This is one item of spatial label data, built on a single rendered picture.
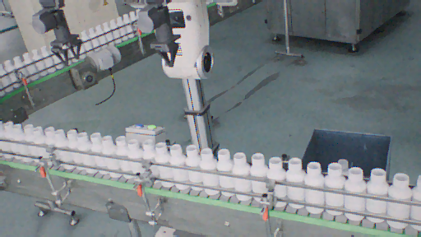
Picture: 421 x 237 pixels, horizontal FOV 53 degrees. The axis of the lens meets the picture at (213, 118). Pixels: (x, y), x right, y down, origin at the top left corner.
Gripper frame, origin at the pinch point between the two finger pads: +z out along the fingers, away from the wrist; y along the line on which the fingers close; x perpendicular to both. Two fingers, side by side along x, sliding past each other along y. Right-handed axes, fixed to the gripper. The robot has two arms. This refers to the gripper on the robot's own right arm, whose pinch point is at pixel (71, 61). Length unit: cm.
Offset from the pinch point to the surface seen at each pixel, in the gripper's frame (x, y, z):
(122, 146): 28.0, 16.3, 25.2
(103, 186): 17, 21, 43
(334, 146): 93, -37, 53
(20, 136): -23.9, 16.9, 27.2
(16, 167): -29, 21, 41
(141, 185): 40, 27, 33
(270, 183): 85, 21, 28
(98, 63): -67, -85, 42
